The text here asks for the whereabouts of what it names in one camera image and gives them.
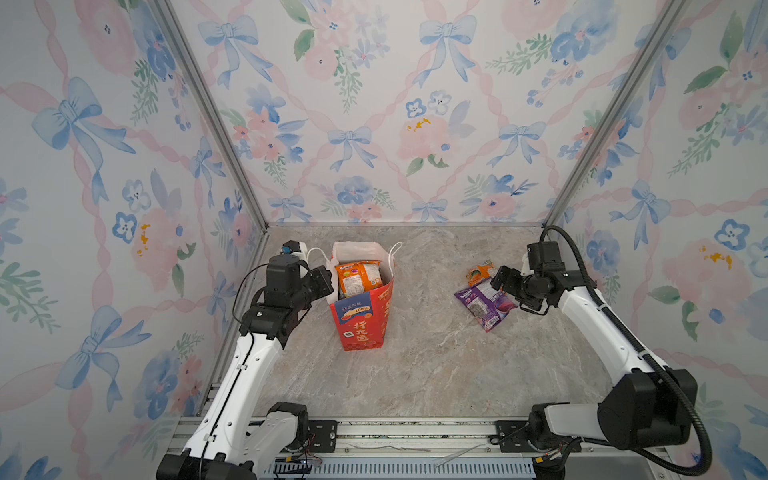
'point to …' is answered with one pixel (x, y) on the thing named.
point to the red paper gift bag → (361, 320)
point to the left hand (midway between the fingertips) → (332, 269)
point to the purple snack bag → (488, 306)
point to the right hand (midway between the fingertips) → (504, 285)
